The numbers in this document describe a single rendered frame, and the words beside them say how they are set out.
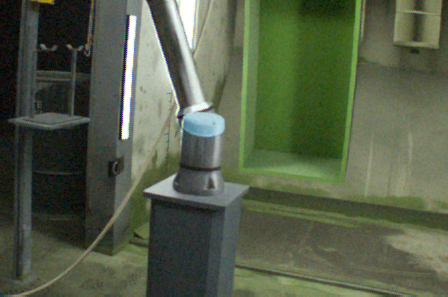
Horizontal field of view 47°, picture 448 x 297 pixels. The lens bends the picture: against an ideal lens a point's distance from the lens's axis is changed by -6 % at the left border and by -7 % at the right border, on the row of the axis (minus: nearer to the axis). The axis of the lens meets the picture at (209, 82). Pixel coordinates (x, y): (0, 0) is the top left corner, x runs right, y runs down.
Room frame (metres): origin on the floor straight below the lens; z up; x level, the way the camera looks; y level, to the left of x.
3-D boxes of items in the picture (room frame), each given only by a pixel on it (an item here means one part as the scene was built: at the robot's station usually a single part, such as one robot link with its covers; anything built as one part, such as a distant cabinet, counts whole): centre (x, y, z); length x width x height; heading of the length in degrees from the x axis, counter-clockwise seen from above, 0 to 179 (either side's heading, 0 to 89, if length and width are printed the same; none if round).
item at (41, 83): (3.42, 0.97, 0.44); 0.59 x 0.58 x 0.89; 52
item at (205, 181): (1.92, 0.01, 0.69); 0.19 x 0.19 x 0.10
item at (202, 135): (1.93, 0.01, 0.83); 0.17 x 0.15 x 0.18; 3
